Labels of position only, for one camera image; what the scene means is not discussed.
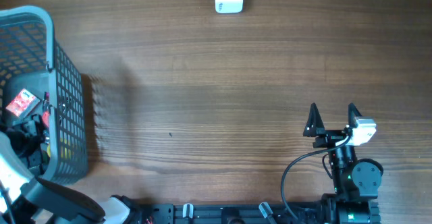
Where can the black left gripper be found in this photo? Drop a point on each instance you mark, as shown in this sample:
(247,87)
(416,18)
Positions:
(33,127)

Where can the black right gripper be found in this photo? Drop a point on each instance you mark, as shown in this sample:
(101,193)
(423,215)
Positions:
(329,136)

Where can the red snack box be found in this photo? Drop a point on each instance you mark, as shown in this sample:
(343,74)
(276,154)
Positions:
(23,103)

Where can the yellow cylindrical container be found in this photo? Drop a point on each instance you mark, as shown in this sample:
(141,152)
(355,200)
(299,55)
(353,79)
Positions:
(66,152)

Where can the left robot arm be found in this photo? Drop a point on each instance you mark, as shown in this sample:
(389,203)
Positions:
(24,195)

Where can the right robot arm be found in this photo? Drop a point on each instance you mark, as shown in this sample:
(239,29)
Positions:
(356,181)

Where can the grey plastic shopping basket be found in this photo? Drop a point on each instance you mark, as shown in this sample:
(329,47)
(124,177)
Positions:
(31,58)

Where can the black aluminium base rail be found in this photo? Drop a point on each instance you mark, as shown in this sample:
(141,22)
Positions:
(264,213)

